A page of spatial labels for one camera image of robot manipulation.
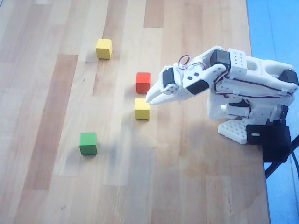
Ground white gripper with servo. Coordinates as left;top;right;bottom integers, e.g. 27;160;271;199
145;63;187;105

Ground yellow wooden cube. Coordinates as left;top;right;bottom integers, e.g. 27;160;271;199
134;98;151;120
95;38;113;60

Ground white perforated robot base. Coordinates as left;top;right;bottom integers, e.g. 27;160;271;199
217;118;249;144

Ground red wooden cube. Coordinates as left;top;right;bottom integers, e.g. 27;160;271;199
135;72;152;94

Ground green wooden cube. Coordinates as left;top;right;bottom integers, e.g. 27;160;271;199
79;132;98;156

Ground black table clamp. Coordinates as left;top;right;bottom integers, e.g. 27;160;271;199
246;123;292;163

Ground black table leg bar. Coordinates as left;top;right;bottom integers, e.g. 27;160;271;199
264;161;285;180

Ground red white servo wire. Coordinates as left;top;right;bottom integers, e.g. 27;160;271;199
178;55;196;70

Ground black power cable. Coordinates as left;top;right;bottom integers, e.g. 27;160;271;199
289;149;299;184

